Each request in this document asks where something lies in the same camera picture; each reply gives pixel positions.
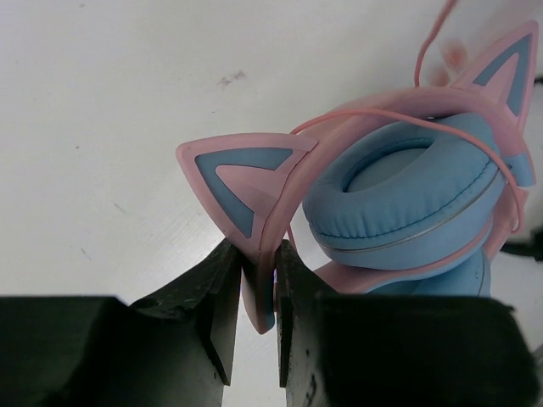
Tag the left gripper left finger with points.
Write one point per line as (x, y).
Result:
(173, 347)

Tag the pink blue cat-ear headphones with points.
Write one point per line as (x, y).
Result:
(418, 186)

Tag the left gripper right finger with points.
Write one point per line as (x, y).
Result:
(356, 350)

